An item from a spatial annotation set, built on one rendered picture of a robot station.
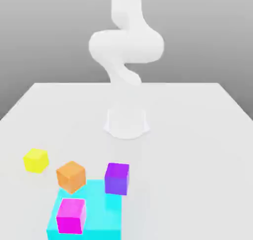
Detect small orange cube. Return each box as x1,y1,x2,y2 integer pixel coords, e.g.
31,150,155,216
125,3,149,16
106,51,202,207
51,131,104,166
55,160,87,195

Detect large cyan box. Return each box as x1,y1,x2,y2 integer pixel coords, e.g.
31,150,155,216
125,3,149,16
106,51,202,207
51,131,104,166
46,179,123,240

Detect small magenta cube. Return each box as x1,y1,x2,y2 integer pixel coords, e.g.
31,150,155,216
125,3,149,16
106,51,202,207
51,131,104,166
56,197,87,235

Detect small purple cube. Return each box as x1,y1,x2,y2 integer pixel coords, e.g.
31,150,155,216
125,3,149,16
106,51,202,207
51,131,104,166
104,162,130,196

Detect small yellow cube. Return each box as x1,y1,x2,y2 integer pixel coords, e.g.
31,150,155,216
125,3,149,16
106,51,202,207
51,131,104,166
23,147,50,174

